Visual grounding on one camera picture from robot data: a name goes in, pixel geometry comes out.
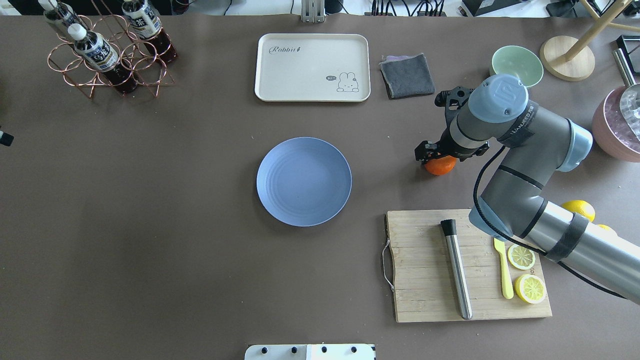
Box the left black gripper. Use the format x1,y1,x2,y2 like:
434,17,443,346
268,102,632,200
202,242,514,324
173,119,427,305
0,130,15,147

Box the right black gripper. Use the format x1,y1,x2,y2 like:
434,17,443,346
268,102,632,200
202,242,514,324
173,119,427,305
414,127,490,164

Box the orange mandarin fruit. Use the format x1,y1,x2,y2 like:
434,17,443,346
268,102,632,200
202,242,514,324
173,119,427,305
423,156,458,176

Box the blue round plate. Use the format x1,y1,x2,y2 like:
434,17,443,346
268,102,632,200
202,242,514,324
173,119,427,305
256,137,353,227

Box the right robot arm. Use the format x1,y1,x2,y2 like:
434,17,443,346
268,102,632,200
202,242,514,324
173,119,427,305
414,74,640,303

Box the grey folded cloth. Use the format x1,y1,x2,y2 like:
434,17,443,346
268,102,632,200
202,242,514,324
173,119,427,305
379,53,435,100

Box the steel muddler black tip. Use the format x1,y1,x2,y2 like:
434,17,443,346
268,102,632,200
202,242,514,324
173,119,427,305
439,219,473,321

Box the mint green bowl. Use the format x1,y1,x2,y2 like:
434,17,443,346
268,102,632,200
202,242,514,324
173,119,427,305
489,45,544,88

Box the front tea bottle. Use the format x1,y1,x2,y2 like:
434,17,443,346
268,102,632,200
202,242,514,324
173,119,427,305
68,23,138,94

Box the tea bottle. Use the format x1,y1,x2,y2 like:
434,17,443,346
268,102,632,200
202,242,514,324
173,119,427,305
68,23,138,94
38,0,89,39
121,0,178,64

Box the back left tea bottle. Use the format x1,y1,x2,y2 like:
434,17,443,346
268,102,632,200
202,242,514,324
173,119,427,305
38,0,89,39

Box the bamboo cutting board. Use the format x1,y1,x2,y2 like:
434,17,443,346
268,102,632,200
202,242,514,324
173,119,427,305
385,209,553,323

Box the upper lemon half slice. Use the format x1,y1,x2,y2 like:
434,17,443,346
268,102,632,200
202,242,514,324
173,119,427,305
506,244,537,271

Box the lemon half slice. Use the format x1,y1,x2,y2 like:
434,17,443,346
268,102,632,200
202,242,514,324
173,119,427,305
514,274,547,305
506,244,537,271

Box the yellow plastic knife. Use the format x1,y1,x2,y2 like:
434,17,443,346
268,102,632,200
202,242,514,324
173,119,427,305
493,238,514,299

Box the cream rabbit tray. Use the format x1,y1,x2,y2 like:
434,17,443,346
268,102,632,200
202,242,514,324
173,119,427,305
254,33,371,103

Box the upper whole lemon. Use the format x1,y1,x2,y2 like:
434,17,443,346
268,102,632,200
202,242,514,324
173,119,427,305
561,199,596,223

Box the whole lemon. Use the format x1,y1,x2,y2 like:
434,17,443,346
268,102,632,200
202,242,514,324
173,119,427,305
598,224,617,235
561,199,596,223

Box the wooden cup stand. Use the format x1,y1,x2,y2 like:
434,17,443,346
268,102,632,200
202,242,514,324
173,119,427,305
539,0,640,82

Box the lower lemon half slice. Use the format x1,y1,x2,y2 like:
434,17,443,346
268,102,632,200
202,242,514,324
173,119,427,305
514,274,547,305

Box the back right tea bottle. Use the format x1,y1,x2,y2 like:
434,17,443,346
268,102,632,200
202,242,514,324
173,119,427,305
121,0,178,64

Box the pink ice bowl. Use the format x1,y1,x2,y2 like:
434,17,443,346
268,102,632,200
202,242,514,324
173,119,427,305
592,86,640,163

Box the lower whole lemon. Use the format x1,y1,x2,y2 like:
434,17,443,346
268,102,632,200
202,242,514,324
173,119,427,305
598,224,617,235

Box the metal ice scoop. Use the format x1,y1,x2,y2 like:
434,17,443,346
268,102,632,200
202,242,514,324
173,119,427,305
613,48,640,140

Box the copper wire bottle rack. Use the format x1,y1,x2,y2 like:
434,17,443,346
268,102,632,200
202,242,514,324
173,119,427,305
39,0,178,98

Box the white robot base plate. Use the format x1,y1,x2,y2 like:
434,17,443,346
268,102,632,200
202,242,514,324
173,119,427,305
244,342,377,360

